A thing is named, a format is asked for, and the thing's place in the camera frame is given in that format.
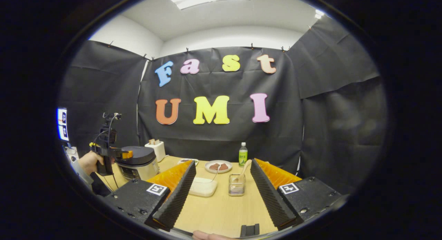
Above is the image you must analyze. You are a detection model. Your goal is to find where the clear glass chopstick holder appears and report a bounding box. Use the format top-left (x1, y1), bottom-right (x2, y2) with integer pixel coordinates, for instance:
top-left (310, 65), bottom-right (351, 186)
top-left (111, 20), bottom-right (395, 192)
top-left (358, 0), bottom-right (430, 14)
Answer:
top-left (228, 174), bottom-right (246, 196)

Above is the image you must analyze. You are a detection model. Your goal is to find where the wooden spoon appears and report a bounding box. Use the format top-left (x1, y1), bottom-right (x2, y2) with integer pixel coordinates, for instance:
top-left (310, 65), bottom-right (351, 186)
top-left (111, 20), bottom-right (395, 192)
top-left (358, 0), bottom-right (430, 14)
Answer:
top-left (232, 160), bottom-right (252, 184)

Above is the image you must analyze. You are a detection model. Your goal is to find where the small black block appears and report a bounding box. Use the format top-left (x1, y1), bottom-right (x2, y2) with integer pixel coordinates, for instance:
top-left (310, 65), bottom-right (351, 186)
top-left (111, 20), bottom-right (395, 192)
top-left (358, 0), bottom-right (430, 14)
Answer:
top-left (240, 224), bottom-right (260, 238)

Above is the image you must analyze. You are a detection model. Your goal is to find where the computer monitor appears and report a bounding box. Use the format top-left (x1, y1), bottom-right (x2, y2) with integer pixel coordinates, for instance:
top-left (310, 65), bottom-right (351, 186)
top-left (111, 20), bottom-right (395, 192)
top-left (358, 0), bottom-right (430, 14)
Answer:
top-left (57, 108), bottom-right (69, 142)

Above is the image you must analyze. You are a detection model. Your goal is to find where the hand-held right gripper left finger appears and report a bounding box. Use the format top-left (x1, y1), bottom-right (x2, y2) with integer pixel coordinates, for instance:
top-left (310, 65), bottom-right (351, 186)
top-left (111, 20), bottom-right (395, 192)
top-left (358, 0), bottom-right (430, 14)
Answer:
top-left (104, 160), bottom-right (196, 232)

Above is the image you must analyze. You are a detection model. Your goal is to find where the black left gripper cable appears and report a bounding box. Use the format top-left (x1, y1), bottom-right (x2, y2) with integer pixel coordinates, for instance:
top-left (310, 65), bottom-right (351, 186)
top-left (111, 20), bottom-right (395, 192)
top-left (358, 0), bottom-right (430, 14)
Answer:
top-left (93, 114), bottom-right (119, 190)

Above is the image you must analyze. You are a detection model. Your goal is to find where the white side desk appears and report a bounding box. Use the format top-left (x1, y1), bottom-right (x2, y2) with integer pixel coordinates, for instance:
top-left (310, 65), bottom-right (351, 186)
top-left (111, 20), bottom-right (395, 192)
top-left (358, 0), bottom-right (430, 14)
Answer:
top-left (64, 147), bottom-right (80, 163)

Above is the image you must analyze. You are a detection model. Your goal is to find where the white plate with brown meat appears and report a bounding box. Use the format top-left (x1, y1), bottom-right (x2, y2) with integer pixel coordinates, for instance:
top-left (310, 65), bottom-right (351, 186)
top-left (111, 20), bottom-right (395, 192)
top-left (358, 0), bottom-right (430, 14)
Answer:
top-left (204, 160), bottom-right (232, 174)

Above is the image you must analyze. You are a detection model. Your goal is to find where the white toaster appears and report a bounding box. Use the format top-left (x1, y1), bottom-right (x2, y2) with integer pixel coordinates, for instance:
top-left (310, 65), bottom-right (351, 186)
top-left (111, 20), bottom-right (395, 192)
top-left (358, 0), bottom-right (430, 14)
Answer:
top-left (145, 139), bottom-right (166, 162)

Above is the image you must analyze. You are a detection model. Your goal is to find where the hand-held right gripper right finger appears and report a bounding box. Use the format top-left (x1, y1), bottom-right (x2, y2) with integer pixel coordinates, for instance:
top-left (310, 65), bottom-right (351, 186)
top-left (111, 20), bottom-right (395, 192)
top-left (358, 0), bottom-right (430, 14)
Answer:
top-left (249, 158), bottom-right (349, 232)

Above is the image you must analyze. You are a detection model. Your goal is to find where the green tea bottle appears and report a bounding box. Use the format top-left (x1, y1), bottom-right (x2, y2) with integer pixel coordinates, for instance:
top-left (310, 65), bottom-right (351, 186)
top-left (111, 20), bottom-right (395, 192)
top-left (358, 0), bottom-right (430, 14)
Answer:
top-left (239, 142), bottom-right (248, 167)

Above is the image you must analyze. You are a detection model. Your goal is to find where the black silver rice cooker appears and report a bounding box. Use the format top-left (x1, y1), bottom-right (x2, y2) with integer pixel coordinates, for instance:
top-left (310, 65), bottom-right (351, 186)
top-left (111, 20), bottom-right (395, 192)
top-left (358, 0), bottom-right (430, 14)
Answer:
top-left (116, 146), bottom-right (160, 181)

